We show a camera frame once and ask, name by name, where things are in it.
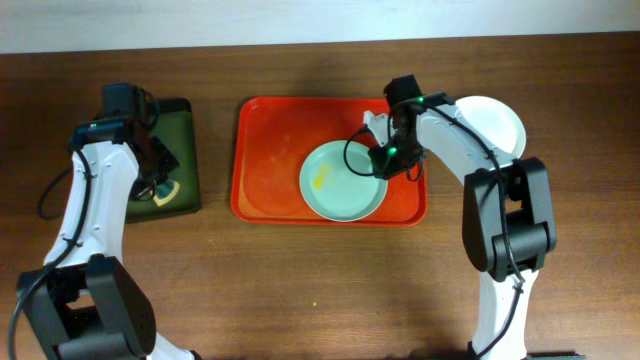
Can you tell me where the green yellow sponge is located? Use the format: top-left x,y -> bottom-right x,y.
152,179 -> 180,207

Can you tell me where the light green plate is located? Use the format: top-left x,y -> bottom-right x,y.
299,140 -> 389,222

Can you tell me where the cream white plate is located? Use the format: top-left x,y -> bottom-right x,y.
455,96 -> 527,158

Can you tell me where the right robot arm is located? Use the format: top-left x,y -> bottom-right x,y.
363,75 -> 557,359

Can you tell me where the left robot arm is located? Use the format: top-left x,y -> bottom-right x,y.
10,83 -> 201,359

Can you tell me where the dark green tray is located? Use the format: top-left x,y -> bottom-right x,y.
125,98 -> 201,224

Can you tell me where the red plastic tray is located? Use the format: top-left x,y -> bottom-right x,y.
229,95 -> 429,227

